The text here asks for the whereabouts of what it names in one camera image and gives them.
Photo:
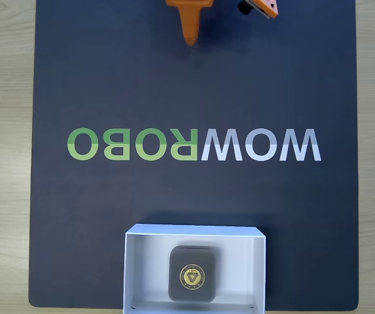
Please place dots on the dark mat with WOWROBO print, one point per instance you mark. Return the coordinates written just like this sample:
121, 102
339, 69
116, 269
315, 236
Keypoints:
108, 81

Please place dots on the grey square case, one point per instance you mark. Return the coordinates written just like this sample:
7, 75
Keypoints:
192, 258

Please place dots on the orange camera mount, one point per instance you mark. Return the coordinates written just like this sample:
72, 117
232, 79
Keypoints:
267, 7

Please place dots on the white cardboard box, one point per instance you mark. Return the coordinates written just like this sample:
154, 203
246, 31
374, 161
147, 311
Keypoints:
144, 268

